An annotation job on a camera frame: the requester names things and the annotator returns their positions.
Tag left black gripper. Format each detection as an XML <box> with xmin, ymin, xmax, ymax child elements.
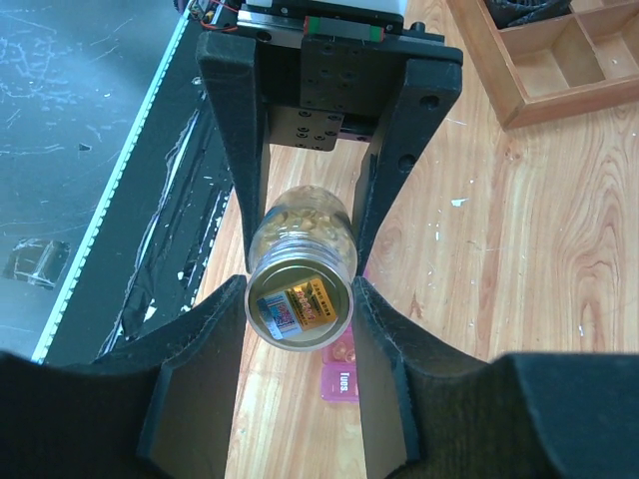
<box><xmin>196</xmin><ymin>9</ymin><xmax>463</xmax><ymax>273</ymax></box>

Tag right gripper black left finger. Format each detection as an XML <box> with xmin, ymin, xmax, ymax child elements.
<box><xmin>1</xmin><ymin>275</ymin><xmax>247</xmax><ymax>478</ymax></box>

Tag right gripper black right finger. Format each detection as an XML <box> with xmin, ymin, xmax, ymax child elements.
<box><xmin>352</xmin><ymin>277</ymin><xmax>638</xmax><ymax>478</ymax></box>

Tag pink weekly pill organizer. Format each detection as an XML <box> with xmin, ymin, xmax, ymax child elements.
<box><xmin>320</xmin><ymin>323</ymin><xmax>359</xmax><ymax>403</ymax></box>

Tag gold bottle lid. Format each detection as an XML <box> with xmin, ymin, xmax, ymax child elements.
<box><xmin>245</xmin><ymin>258</ymin><xmax>353</xmax><ymax>352</ymax></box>

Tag clear bottle yellow capsules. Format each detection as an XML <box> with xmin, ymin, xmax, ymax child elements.
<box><xmin>249</xmin><ymin>185</ymin><xmax>358</xmax><ymax>278</ymax></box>

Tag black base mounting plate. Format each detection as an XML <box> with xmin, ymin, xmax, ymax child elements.
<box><xmin>31</xmin><ymin>14</ymin><xmax>232</xmax><ymax>365</ymax></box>

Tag wooden compartment tray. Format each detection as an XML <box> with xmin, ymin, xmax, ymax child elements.
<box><xmin>448</xmin><ymin>1</ymin><xmax>638</xmax><ymax>130</ymax></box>

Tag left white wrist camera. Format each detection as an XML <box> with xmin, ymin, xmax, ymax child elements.
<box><xmin>243</xmin><ymin>0</ymin><xmax>408</xmax><ymax>21</ymax></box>

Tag black coiled cable bottom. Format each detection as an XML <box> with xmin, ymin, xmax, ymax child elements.
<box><xmin>483</xmin><ymin>0</ymin><xmax>575</xmax><ymax>29</ymax></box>

